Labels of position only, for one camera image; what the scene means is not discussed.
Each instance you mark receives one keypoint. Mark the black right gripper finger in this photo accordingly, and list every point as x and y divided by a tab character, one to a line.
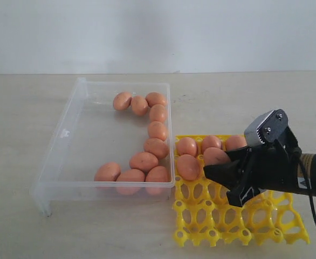
226	174
244	190

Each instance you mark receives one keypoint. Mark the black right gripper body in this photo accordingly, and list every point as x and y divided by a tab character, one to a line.
276	167

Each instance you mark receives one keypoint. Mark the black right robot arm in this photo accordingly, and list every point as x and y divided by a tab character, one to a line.
306	174

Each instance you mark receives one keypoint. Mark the yellow plastic egg tray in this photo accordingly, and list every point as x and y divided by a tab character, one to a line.
204	215

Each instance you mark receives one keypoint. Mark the brown egg front right corner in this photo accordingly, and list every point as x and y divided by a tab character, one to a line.
157	174

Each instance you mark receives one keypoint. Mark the clear plastic bin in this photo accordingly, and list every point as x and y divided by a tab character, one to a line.
89	134

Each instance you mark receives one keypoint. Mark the brown egg second row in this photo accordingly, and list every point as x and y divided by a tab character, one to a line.
122	101

